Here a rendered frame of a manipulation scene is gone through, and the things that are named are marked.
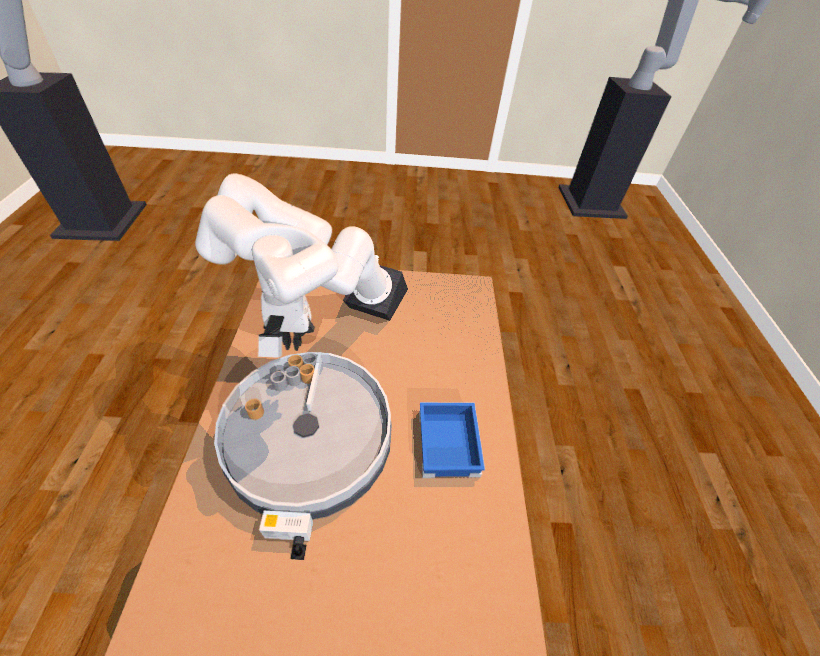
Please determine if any blue tray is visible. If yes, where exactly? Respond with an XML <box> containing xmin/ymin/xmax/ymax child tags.
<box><xmin>419</xmin><ymin>402</ymin><xmax>485</xmax><ymax>478</ymax></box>

